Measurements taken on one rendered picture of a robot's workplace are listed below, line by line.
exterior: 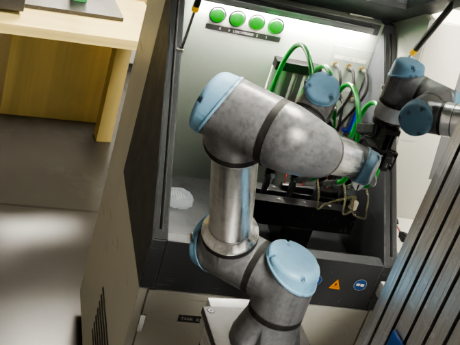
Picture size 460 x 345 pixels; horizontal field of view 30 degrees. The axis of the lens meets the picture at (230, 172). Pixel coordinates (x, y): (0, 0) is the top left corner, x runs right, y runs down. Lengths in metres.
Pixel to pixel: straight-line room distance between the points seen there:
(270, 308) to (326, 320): 0.78
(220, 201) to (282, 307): 0.27
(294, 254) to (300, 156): 0.39
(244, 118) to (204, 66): 1.20
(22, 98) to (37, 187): 0.68
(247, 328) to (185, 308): 0.60
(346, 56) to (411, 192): 0.46
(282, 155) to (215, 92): 0.15
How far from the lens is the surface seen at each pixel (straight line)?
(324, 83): 1.81
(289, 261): 1.70
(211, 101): 1.40
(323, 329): 2.52
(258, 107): 1.38
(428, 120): 1.86
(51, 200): 4.00
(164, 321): 2.38
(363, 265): 2.40
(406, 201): 2.62
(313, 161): 1.40
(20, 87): 4.56
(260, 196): 2.46
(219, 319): 1.87
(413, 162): 2.59
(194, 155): 2.71
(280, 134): 1.36
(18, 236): 3.74
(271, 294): 1.71
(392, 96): 2.04
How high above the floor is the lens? 2.18
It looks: 28 degrees down
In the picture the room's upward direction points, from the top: 18 degrees clockwise
